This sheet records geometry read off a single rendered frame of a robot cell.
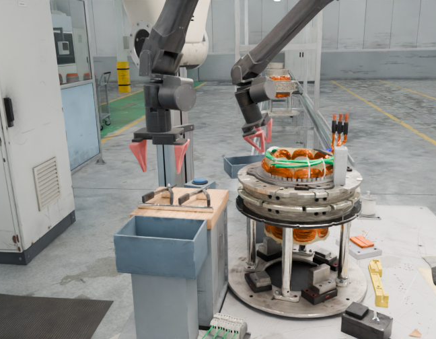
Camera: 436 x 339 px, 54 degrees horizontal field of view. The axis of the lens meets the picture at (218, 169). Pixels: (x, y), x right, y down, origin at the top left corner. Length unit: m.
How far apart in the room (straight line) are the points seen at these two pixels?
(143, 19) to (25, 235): 2.17
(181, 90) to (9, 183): 2.30
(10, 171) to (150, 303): 2.23
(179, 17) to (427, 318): 0.90
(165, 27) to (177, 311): 0.59
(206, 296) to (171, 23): 0.60
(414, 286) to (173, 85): 0.85
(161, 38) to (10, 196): 2.33
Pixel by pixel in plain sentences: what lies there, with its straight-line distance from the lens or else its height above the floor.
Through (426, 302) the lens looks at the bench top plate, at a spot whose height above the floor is 0.78.
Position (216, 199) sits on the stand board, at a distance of 1.04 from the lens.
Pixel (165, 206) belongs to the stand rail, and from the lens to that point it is 0.98.
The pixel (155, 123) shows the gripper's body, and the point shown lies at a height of 1.26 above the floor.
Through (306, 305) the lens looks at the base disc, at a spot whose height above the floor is 0.80.
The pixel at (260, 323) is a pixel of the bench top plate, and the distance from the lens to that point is 1.09.
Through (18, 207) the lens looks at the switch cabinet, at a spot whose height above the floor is 0.42.
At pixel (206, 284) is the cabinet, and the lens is 1.01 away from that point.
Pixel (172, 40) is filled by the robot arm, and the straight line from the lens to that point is 0.93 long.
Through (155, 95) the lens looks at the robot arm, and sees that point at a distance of 0.94.
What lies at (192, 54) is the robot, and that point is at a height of 1.40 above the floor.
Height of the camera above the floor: 1.42
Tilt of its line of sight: 16 degrees down
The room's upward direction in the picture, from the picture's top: 1 degrees counter-clockwise
